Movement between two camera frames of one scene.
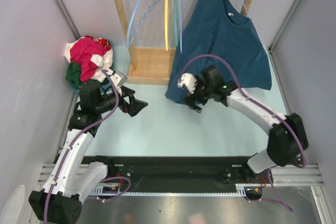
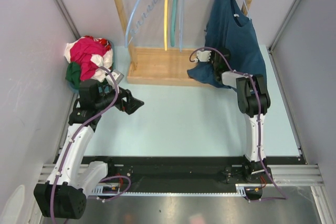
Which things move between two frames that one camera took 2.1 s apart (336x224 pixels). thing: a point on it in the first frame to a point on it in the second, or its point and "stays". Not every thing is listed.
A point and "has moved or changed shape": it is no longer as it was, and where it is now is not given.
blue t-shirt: [218, 33] has moved or changed shape
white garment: [105, 61] stays
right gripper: [193, 96] to [212, 53]
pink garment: [81, 51] stays
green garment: [73, 74] stays
